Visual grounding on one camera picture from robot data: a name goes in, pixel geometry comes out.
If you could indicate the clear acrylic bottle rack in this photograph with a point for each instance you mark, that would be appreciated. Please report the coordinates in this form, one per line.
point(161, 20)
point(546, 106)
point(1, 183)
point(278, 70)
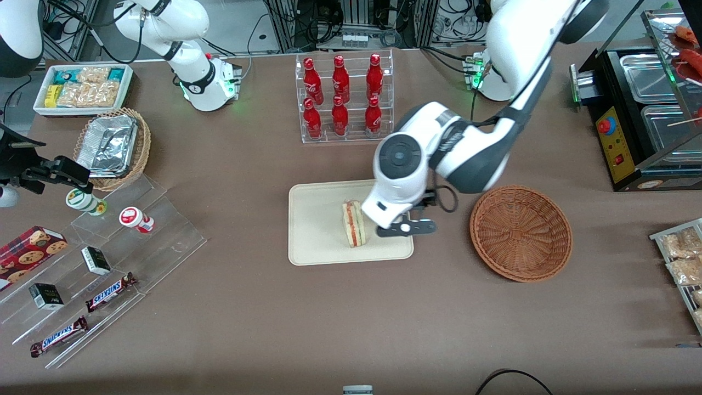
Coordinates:
point(355, 112)

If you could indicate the small clear cracker bag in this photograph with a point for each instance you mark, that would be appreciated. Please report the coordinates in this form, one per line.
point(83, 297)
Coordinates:
point(93, 74)

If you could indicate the red label yogurt bottle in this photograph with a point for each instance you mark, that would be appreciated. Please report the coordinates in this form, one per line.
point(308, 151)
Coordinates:
point(134, 218)

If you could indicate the light wicker basket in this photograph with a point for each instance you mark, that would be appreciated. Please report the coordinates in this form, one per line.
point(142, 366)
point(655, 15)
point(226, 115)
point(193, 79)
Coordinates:
point(143, 148)

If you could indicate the white rectangular snack bin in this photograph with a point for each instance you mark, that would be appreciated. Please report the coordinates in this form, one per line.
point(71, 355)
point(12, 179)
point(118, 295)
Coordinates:
point(39, 107)

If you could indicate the steel warmer pan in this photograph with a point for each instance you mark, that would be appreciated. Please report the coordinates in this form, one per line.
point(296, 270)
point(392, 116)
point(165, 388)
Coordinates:
point(666, 129)
point(647, 77)

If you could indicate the clear bag of crackers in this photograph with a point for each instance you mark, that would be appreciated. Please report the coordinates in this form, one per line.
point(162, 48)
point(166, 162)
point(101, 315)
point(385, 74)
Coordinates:
point(680, 244)
point(685, 271)

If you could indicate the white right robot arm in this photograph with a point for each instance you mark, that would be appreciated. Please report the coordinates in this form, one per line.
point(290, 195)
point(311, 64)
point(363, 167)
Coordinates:
point(192, 82)

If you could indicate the brown round wicker basket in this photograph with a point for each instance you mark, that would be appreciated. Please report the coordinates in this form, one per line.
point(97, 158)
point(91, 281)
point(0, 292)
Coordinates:
point(521, 236)

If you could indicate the large clear cracker bag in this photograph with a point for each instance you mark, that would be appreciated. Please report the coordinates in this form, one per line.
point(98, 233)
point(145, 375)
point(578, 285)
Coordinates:
point(90, 94)

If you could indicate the teal snack packet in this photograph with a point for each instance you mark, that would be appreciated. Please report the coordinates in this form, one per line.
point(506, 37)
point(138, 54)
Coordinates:
point(63, 77)
point(115, 74)

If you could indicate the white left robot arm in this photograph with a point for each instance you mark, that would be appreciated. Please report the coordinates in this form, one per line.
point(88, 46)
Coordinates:
point(515, 44)

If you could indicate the triangular sandwich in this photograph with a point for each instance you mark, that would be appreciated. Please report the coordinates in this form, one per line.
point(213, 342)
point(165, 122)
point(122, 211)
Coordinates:
point(354, 225)

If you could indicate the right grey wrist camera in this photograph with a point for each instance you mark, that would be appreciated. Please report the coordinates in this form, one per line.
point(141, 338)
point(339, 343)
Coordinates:
point(8, 196)

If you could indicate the aluminium foil container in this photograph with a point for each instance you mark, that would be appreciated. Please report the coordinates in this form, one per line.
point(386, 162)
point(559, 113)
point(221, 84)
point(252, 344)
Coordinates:
point(107, 145)

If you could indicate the small black box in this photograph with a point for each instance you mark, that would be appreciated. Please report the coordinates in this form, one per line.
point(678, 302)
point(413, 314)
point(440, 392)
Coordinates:
point(46, 296)
point(96, 260)

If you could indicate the clear acrylic stepped display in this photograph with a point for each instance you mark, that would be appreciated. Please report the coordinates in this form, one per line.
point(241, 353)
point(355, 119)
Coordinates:
point(164, 241)

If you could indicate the grey device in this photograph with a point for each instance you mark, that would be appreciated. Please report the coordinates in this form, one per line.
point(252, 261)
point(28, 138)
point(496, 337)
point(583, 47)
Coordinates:
point(357, 390)

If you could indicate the beige plastic tray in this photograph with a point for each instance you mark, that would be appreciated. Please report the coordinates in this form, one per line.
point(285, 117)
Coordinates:
point(318, 230)

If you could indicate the snickers chocolate bar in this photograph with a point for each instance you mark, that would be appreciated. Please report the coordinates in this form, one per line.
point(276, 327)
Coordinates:
point(59, 336)
point(109, 292)

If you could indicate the red cola bottle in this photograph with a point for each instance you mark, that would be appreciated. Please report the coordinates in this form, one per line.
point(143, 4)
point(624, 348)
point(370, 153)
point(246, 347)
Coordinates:
point(374, 74)
point(312, 120)
point(373, 118)
point(340, 118)
point(340, 77)
point(312, 79)

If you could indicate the green label yogurt bottle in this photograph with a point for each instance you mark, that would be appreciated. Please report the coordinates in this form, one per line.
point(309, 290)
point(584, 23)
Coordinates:
point(85, 201)

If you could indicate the red cookie box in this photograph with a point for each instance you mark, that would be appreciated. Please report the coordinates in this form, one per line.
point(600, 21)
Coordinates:
point(27, 255)

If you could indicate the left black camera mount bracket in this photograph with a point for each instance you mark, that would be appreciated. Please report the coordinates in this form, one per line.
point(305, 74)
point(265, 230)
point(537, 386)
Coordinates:
point(422, 227)

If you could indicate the black hot dog warmer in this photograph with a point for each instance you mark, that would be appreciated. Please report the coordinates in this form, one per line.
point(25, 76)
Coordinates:
point(610, 148)

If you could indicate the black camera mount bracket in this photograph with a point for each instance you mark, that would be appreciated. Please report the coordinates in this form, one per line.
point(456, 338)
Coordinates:
point(34, 175)
point(422, 227)

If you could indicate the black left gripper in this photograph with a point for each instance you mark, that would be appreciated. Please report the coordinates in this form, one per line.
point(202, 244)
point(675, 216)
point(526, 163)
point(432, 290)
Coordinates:
point(430, 202)

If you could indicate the right black camera mount bracket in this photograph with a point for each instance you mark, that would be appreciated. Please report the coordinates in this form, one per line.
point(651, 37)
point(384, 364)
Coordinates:
point(34, 175)

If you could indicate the metal snack tray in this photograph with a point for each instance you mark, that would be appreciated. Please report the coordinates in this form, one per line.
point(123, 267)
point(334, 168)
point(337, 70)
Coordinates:
point(658, 237)

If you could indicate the yellow snack packet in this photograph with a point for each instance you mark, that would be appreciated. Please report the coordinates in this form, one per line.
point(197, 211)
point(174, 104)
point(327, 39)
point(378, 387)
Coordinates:
point(52, 96)

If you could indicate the aluminium frame rack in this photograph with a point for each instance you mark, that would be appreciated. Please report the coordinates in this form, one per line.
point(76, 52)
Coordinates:
point(285, 22)

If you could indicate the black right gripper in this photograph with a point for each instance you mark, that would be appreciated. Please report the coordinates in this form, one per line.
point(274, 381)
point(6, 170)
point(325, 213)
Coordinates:
point(20, 162)

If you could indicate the white power strip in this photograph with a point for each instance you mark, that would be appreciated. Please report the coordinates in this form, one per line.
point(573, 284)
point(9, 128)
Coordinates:
point(355, 40)

